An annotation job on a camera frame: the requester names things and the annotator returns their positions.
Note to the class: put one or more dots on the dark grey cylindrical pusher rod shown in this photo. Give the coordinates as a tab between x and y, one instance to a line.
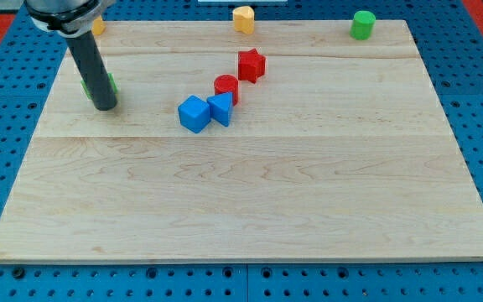
89	63

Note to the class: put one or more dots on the green star block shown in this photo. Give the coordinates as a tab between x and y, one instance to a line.
111	80

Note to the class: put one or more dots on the yellow block behind arm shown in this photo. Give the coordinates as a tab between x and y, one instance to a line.
98	26

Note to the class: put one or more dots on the red star block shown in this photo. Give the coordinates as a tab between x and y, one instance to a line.
251	65

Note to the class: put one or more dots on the blue cube block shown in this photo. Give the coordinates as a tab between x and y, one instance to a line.
194	114

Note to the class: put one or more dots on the red cylinder block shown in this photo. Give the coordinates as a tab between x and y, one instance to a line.
227	83

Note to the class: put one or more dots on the blue triangle block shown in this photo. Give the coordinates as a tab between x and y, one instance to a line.
221	107

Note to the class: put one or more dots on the yellow heart block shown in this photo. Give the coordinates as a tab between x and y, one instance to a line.
243	19

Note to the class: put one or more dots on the light wooden board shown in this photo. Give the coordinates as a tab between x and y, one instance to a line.
340	153

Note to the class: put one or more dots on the green cylinder block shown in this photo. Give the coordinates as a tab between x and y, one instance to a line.
362	25

